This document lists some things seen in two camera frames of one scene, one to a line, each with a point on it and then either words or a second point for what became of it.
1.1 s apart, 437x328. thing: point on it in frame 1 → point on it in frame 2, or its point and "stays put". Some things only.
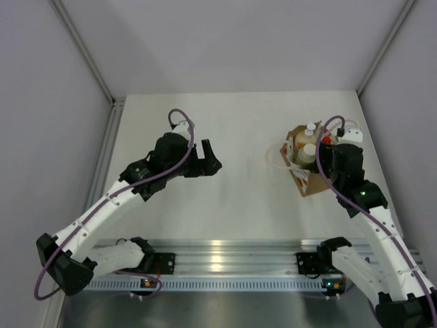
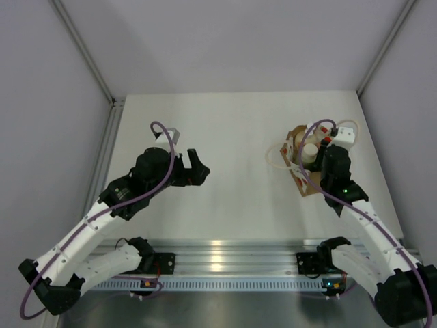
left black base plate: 164,263 stays put
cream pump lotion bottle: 306,137 stays put
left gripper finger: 209,153 → 195,161
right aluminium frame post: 405,10 stays put
